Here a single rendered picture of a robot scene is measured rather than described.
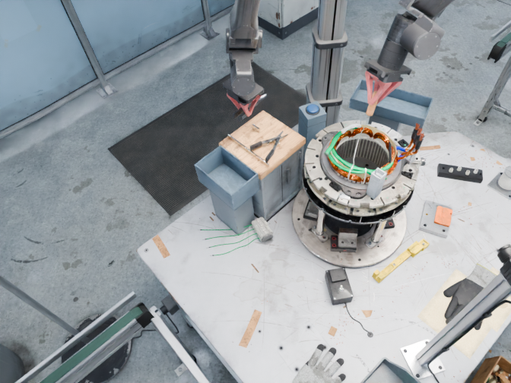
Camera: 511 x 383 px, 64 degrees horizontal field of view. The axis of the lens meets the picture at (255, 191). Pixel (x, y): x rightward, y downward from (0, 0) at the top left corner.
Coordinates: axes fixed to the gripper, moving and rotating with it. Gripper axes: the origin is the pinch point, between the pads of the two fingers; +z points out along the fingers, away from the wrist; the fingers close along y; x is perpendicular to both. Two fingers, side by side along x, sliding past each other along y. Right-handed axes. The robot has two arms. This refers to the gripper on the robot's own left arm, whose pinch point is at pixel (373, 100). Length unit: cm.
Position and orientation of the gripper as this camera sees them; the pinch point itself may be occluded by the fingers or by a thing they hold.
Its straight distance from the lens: 105.7
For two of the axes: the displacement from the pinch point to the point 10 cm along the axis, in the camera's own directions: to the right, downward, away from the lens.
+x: -5.5, -6.0, 5.8
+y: 8.1, -2.1, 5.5
